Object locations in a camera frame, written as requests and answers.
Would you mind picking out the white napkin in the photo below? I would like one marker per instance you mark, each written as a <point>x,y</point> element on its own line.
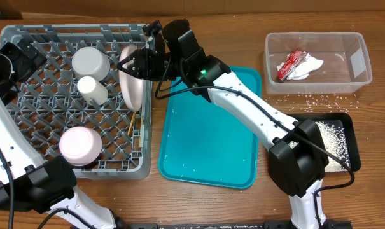
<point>302,71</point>

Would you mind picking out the large white plate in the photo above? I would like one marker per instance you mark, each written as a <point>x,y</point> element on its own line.
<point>132,88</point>

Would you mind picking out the wooden chopstick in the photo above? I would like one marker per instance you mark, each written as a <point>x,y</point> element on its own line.
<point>131,123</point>

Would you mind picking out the teal plastic tray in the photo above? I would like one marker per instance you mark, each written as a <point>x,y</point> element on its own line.
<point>202,143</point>

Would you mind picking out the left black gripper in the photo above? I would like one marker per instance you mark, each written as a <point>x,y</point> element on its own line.
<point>27,65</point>

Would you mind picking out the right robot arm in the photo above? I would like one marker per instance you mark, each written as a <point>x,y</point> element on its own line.
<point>296,153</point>

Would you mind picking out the grey bowl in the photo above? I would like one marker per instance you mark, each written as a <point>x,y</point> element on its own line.
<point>90,61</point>

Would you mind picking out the clear plastic bin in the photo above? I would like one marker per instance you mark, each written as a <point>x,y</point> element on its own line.
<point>346,63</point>

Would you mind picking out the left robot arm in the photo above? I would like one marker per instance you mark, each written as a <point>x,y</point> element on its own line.
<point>27,181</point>

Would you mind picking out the grey dishwasher rack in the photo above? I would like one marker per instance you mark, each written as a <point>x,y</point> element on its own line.
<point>49,102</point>

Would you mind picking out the white plastic cup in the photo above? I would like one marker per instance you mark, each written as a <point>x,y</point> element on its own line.
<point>90,88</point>

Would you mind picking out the black plastic tray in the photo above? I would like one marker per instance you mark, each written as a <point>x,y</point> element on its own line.
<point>346,122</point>

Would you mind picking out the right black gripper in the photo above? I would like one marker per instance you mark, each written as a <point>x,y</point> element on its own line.
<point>139,69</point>

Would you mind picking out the red sauce packet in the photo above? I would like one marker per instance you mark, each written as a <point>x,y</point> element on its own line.
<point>293,60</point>

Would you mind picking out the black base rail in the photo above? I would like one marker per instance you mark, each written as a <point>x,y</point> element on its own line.
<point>330,224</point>

